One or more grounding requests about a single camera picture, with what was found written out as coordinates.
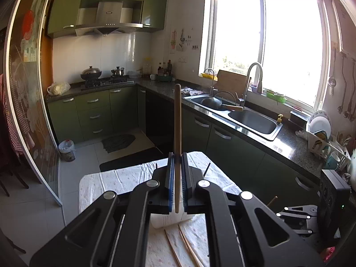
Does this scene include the steel double sink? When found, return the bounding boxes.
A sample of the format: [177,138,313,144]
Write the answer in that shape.
[184,93,283,141]

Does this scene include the black tray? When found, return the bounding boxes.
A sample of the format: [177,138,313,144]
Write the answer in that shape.
[288,111,310,125]

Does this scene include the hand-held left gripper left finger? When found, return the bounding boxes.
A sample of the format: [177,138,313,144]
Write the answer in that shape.
[29,152,178,267]

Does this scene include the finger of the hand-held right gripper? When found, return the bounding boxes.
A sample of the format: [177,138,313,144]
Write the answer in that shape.
[277,211,317,237]
[282,204,319,220]

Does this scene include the dark stone countertop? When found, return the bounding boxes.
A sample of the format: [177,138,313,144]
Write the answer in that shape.
[44,76,329,178]

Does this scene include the white plastic bag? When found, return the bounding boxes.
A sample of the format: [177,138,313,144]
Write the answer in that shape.
[47,82,71,96]

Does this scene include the green base kitchen cabinets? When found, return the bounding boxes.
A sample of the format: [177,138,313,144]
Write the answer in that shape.
[46,85,323,201]

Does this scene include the small steel faucet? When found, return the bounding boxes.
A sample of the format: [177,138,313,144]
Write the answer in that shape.
[204,68,216,95]

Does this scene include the glass sliding door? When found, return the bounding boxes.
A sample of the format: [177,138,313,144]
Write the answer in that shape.
[3,0,63,206]

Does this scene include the red checkered apron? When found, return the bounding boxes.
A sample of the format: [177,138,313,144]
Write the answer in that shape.
[0,74,23,156]

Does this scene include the tall steel faucet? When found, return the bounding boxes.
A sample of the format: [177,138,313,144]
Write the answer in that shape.
[241,63,263,107]

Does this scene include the white plates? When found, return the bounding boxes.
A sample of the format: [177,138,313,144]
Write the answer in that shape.
[309,111,332,140]

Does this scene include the green basket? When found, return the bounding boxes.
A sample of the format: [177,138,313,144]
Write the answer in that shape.
[265,89,287,103]

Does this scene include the dark patterned floor mat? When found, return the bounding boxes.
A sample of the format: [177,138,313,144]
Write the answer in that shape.
[101,134,136,153]

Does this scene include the wooden cutting board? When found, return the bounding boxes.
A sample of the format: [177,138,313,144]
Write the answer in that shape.
[216,69,251,88]

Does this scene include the window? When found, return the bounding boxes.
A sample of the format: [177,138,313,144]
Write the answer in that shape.
[199,0,342,112]

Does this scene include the row of condiment bottles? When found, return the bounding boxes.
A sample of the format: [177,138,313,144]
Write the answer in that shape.
[157,60,173,82]

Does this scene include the dark wooden chairs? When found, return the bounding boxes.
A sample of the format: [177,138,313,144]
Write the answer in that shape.
[0,156,30,198]

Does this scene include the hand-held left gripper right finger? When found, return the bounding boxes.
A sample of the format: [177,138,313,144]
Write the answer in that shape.
[181,152,324,267]

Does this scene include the metal strainer ladle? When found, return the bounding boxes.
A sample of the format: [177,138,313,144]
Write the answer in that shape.
[329,49,338,96]

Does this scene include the green upper kitchen cabinets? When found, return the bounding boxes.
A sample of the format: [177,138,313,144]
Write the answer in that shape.
[47,0,169,39]

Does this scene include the black wok with lid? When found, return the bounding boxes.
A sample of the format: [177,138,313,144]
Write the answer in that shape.
[80,66,102,81]

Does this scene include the wall decal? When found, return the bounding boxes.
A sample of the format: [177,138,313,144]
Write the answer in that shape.
[170,28,192,53]

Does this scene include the small trash bin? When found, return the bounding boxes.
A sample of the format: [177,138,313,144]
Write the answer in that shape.
[58,140,76,162]

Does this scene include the dark wok with wooden handle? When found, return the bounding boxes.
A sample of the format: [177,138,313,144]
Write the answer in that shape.
[201,96,245,112]

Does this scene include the person's pink patterned clothing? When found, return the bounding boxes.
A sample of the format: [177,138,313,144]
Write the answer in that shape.
[320,246,338,262]

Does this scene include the white dish rack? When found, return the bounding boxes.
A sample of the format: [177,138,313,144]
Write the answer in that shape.
[305,122,351,170]

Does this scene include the white plastic utensil holder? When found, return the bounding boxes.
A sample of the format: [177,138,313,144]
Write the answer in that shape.
[150,161,203,229]

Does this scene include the gas stove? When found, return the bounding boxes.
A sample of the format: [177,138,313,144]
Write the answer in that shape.
[81,77,135,89]

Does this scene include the steel range hood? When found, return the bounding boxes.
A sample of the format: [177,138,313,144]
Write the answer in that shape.
[75,0,144,36]

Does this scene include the white floral tablecloth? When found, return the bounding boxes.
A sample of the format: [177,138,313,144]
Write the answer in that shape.
[79,152,242,267]

